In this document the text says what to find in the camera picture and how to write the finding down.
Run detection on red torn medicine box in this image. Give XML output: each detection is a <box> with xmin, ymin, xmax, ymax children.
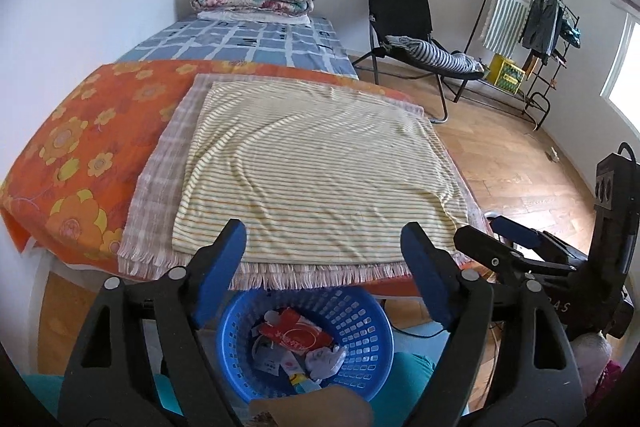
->
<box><xmin>258</xmin><ymin>308</ymin><xmax>333</xmax><ymax>355</ymax></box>

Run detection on blue plastic mesh basket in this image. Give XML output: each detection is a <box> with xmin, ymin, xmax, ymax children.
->
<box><xmin>217</xmin><ymin>286</ymin><xmax>394</xmax><ymax>403</ymax></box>

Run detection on white plastic bag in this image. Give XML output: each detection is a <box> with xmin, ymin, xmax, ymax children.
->
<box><xmin>305</xmin><ymin>345</ymin><xmax>348</xmax><ymax>381</ymax></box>

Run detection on striped pillow on chair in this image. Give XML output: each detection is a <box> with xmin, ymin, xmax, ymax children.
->
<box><xmin>384</xmin><ymin>36</ymin><xmax>484</xmax><ymax>74</ymax></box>

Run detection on blue checked mattress sheet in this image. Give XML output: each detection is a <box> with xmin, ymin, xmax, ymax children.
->
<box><xmin>120</xmin><ymin>16</ymin><xmax>358</xmax><ymax>79</ymax></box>

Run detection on yellow striped towel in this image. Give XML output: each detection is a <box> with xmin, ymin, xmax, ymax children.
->
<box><xmin>171</xmin><ymin>79</ymin><xmax>469</xmax><ymax>265</ymax></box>

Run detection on white gloved right hand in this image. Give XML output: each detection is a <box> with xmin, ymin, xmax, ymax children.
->
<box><xmin>570</xmin><ymin>333</ymin><xmax>622</xmax><ymax>399</ymax></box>

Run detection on dark hanging jacket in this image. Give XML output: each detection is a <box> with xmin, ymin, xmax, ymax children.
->
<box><xmin>521</xmin><ymin>0</ymin><xmax>563</xmax><ymax>64</ymax></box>

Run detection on black metal clothes rack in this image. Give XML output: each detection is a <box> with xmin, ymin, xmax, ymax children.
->
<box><xmin>454</xmin><ymin>0</ymin><xmax>582</xmax><ymax>130</ymax></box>

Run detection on white pillow under quilt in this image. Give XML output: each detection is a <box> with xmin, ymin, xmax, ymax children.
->
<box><xmin>196</xmin><ymin>11</ymin><xmax>311</xmax><ymax>26</ymax></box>

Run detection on yellow plastic crate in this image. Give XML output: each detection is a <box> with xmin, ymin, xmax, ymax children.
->
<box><xmin>486</xmin><ymin>54</ymin><xmax>525</xmax><ymax>94</ymax></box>

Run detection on long white paper wrapper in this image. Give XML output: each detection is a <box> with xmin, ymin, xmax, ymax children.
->
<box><xmin>280</xmin><ymin>351</ymin><xmax>321</xmax><ymax>395</ymax></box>

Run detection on black folding chair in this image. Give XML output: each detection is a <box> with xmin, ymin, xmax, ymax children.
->
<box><xmin>352</xmin><ymin>0</ymin><xmax>485</xmax><ymax>124</ymax></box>

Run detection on orange floral bedsheet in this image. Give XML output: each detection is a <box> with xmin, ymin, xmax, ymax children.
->
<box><xmin>0</xmin><ymin>58</ymin><xmax>482</xmax><ymax>301</ymax></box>

